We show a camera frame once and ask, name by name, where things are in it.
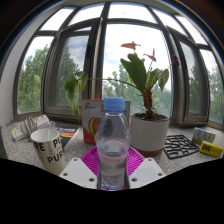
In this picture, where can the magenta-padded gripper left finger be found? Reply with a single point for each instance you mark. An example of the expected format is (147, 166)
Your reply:
(78, 172)

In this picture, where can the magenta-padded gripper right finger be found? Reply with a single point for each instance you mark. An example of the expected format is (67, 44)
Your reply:
(146, 172)

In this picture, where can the clear blue-capped water bottle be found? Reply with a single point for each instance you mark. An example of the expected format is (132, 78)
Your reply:
(112, 146)

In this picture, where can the cream mug with black lettering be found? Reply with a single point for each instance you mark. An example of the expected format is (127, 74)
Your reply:
(50, 151)

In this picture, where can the dark book with colourful cover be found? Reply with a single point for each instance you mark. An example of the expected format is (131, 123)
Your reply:
(69, 135)

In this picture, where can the potted red-flowered plant, white pot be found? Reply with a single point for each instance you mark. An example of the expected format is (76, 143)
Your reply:
(150, 133)

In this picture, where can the black openwork trivet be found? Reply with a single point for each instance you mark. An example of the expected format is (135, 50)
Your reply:
(180, 146)

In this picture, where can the red and white cardboard box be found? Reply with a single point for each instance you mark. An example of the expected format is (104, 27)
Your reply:
(88, 126)

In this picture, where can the small blue patterned box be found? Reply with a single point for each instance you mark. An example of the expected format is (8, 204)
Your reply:
(203, 135)

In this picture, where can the long yellow box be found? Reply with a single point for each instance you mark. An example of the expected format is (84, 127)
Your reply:
(210, 149)

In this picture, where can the brown-framed bay window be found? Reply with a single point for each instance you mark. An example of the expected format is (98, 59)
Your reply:
(116, 66)

